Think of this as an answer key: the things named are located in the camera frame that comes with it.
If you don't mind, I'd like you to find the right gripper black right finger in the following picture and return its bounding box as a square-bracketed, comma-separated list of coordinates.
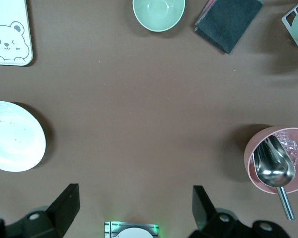
[188, 185, 292, 238]

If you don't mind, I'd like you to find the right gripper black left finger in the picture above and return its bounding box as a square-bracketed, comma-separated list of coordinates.
[4, 183, 80, 238]

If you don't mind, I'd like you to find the white round plate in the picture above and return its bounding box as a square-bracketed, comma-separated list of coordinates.
[0, 100, 46, 173]

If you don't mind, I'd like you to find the pink bowl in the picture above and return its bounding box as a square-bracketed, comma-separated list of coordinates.
[243, 126, 298, 195]

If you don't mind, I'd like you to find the metal scoop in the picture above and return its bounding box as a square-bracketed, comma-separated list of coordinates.
[252, 135, 296, 221]

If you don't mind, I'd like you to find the clear crumpled plastic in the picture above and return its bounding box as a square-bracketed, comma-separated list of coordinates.
[273, 130, 298, 165]

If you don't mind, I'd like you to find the folded dark grey cloth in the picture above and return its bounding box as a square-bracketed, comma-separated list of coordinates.
[194, 0, 264, 54]

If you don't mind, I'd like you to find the cream bear print tray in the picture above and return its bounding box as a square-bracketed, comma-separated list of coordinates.
[0, 0, 34, 67]

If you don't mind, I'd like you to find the light green bowl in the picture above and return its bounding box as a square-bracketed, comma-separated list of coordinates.
[132, 0, 186, 33]

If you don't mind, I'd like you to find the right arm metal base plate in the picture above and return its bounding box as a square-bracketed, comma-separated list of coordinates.
[104, 220, 160, 238]

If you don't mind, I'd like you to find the white wire cup rack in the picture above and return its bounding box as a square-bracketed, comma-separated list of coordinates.
[281, 0, 298, 54]

